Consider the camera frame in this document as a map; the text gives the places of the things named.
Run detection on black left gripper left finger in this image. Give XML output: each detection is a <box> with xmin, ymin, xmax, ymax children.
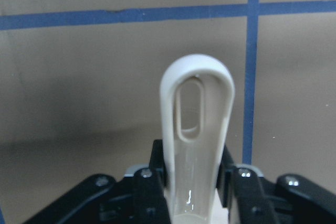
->
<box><xmin>133</xmin><ymin>140</ymin><xmax>171</xmax><ymax>223</ymax></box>

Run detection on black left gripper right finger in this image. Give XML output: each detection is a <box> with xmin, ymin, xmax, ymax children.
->
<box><xmin>216</xmin><ymin>147</ymin><xmax>278</xmax><ymax>223</ymax></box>

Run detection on white plastic dustpan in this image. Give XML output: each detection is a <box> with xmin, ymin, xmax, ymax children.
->
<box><xmin>160</xmin><ymin>54</ymin><xmax>235</xmax><ymax>223</ymax></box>

